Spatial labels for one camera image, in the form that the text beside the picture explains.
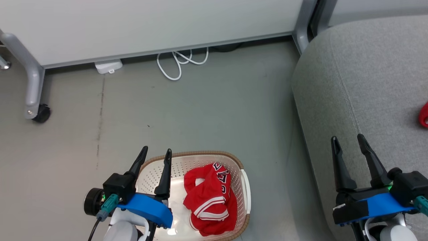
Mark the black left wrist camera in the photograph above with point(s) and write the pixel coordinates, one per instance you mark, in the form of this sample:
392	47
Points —
117	185

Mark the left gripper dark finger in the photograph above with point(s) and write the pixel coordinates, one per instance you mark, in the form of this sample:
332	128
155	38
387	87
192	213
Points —
166	177
140	160

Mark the red cloth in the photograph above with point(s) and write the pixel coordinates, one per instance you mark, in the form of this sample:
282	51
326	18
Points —
424	115

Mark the red jersey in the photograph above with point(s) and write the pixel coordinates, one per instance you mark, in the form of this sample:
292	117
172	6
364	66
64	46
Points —
209	197

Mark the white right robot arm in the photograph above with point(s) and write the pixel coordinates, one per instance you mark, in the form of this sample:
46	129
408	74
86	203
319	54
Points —
396	232

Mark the white plastic laundry basket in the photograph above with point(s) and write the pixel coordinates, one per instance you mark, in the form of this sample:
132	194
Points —
197	160

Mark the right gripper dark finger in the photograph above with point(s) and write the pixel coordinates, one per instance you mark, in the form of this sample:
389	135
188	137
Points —
374	164
341	167

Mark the white partition panel grey frame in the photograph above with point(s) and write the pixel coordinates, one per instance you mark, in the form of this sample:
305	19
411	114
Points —
150	23

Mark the white power adapter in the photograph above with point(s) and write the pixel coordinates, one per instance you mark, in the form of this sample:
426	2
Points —
107	66

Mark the grey metal table leg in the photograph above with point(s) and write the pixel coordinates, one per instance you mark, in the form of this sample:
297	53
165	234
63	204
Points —
4	63

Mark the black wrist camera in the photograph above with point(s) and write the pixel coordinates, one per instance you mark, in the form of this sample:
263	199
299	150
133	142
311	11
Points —
117	185
409	184

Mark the black caster wheel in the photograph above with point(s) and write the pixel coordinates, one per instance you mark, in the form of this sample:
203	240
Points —
42	113

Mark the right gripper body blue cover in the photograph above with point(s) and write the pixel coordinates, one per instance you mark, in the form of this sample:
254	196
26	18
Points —
374	206

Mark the grey fabric sofa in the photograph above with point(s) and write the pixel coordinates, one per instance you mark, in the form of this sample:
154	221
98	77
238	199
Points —
361	83

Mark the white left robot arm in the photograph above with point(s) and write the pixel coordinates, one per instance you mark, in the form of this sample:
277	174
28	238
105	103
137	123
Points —
122	231

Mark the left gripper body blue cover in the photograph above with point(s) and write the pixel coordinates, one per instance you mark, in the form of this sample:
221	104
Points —
150	207

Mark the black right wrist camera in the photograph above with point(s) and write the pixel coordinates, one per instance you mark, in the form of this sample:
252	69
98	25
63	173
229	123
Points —
409	184

